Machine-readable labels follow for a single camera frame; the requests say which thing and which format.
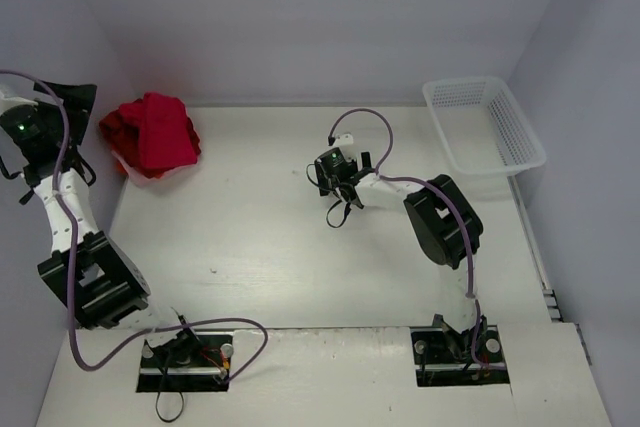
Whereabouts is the black loop cable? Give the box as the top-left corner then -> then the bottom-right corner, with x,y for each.
154,386 -> 186,423

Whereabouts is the white plastic basket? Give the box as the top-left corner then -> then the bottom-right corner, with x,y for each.
422,76 -> 547,200

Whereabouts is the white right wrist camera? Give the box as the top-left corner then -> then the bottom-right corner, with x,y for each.
328,132 -> 354,147

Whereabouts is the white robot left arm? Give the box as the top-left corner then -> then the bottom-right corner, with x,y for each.
1,82 -> 151,329

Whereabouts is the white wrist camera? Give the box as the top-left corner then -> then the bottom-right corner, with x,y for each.
0,85 -> 37,114
328,132 -> 354,147

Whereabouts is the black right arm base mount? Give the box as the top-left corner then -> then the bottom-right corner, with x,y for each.
410,316 -> 510,388

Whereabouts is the dark red folded t shirt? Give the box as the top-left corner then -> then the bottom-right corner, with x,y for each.
99,97 -> 201,176

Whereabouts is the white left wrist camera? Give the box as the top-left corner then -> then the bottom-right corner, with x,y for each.
0,85 -> 37,114

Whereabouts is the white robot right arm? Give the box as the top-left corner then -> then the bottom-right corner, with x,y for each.
313,148 -> 484,359

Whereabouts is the magenta t shirt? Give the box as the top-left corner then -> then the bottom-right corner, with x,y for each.
138,92 -> 198,170

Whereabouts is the pink folded t shirt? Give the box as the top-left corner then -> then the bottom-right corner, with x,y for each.
110,150 -> 199,188

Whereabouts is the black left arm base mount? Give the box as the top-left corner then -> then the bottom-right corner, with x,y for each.
136,328 -> 234,393

